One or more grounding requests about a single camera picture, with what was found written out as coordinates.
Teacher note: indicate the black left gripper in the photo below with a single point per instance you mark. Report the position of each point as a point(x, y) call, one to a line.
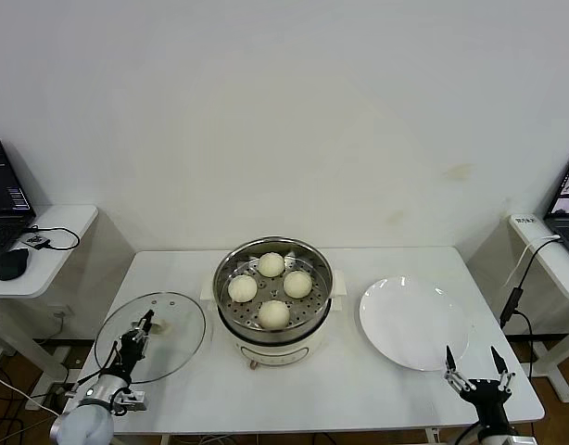
point(131, 352)

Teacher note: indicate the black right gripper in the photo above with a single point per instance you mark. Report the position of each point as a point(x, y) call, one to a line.
point(488, 394)

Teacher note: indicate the round glass pot lid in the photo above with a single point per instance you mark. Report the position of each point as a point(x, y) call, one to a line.
point(182, 324)

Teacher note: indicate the white steamed baozi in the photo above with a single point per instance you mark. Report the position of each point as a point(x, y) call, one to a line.
point(274, 315)
point(270, 265)
point(297, 283)
point(243, 288)

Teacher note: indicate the stainless steel steamer basket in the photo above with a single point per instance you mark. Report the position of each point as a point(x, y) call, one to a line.
point(307, 308)

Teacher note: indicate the white round plate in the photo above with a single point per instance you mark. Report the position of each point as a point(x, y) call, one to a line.
point(414, 324)

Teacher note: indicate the white side table with label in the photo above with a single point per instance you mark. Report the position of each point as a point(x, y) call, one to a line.
point(565, 278)

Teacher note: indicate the white side table with mouse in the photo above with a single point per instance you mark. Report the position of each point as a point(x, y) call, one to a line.
point(57, 232)

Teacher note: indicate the cream electric cooking pot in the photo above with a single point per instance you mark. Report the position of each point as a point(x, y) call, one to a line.
point(275, 350)

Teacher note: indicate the black computer mouse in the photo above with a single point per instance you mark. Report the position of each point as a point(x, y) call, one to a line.
point(12, 265)

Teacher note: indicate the small white label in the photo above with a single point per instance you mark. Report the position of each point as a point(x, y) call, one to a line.
point(525, 220)

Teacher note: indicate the grey laptop with light screen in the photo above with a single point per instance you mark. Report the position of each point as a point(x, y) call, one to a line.
point(567, 218)

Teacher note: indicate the black laptop with dark screen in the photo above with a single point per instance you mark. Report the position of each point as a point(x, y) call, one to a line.
point(4, 185)

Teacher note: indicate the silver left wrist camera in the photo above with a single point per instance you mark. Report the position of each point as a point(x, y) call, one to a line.
point(131, 401)

